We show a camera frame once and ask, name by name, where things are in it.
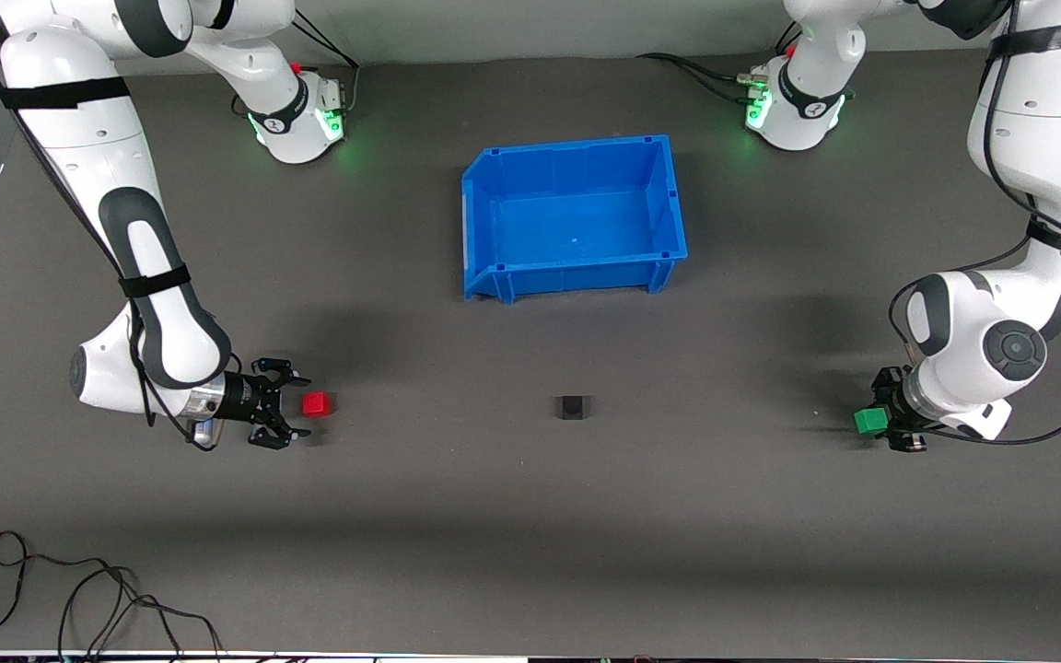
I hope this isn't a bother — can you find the dark grey table mat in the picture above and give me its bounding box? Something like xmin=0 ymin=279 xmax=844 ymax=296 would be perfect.
xmin=0 ymin=35 xmax=1061 ymax=657

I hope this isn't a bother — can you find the blue plastic storage bin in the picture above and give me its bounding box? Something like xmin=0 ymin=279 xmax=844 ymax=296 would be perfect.
xmin=461 ymin=134 xmax=688 ymax=305

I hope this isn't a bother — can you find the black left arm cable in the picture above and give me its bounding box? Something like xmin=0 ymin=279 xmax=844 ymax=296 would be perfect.
xmin=888 ymin=0 xmax=1061 ymax=448

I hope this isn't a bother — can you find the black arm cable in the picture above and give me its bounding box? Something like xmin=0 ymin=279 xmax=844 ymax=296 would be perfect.
xmin=0 ymin=0 xmax=218 ymax=452
xmin=888 ymin=0 xmax=1061 ymax=448

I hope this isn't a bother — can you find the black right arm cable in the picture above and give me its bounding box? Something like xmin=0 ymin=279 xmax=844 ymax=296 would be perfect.
xmin=0 ymin=0 xmax=218 ymax=452

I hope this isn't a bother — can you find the black right base cable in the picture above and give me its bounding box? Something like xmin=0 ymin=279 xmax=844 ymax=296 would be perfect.
xmin=231 ymin=11 xmax=362 ymax=121

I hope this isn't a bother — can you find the black base cable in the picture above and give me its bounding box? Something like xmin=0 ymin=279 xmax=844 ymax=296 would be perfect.
xmin=636 ymin=52 xmax=771 ymax=104
xmin=231 ymin=11 xmax=362 ymax=121

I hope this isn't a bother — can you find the black left base cable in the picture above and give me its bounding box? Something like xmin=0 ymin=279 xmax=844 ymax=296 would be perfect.
xmin=636 ymin=52 xmax=771 ymax=104

